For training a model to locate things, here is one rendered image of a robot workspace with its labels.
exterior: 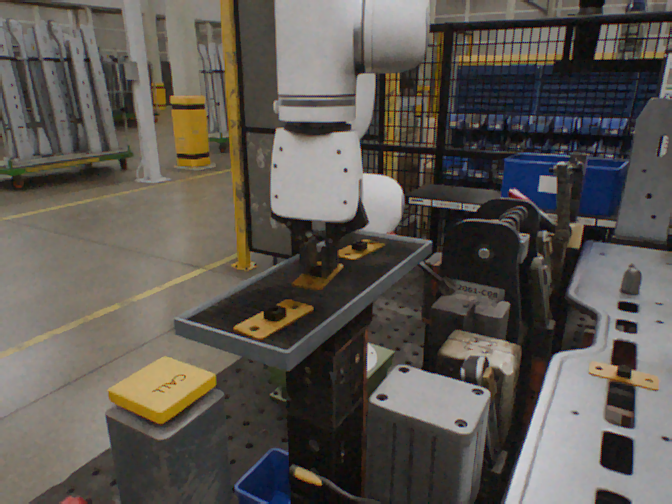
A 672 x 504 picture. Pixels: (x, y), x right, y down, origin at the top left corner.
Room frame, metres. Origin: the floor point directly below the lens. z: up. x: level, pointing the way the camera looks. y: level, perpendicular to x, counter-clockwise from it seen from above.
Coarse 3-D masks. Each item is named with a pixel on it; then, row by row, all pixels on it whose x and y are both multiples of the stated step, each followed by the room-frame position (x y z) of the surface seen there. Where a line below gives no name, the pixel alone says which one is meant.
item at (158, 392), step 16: (144, 368) 0.37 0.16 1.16; (160, 368) 0.37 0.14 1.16; (176, 368) 0.37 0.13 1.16; (192, 368) 0.37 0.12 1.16; (128, 384) 0.35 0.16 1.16; (144, 384) 0.35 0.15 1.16; (160, 384) 0.35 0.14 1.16; (176, 384) 0.35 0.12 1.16; (192, 384) 0.35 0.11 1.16; (208, 384) 0.35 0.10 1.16; (112, 400) 0.34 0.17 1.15; (128, 400) 0.33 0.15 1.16; (144, 400) 0.32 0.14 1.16; (160, 400) 0.32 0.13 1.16; (176, 400) 0.32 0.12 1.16; (192, 400) 0.34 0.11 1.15; (144, 416) 0.32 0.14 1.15; (160, 416) 0.31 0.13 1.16
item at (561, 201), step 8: (552, 168) 1.10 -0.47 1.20; (560, 168) 1.08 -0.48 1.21; (568, 168) 1.08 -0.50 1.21; (576, 168) 1.07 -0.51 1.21; (560, 176) 1.08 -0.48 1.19; (568, 176) 1.09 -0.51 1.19; (560, 184) 1.08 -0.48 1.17; (568, 184) 1.09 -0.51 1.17; (560, 192) 1.07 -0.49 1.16; (568, 192) 1.09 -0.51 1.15; (560, 200) 1.07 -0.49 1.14; (568, 200) 1.09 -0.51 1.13; (560, 208) 1.07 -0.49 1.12; (568, 208) 1.09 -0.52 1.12; (560, 216) 1.07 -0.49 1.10; (568, 216) 1.09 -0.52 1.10; (560, 224) 1.07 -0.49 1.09; (568, 224) 1.09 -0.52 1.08
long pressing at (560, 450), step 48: (576, 288) 0.91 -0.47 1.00; (624, 336) 0.72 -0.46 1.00; (576, 384) 0.59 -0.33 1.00; (624, 384) 0.59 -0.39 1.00; (528, 432) 0.49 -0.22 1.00; (576, 432) 0.49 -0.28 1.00; (624, 432) 0.49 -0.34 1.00; (528, 480) 0.41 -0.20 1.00; (576, 480) 0.42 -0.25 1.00; (624, 480) 0.42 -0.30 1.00
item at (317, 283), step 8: (320, 264) 0.61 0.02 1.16; (312, 272) 0.57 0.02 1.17; (320, 272) 0.57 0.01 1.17; (336, 272) 0.58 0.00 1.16; (296, 280) 0.56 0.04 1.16; (304, 280) 0.56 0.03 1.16; (312, 280) 0.56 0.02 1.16; (320, 280) 0.56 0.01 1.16; (328, 280) 0.56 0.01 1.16; (312, 288) 0.54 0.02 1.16; (320, 288) 0.53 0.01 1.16
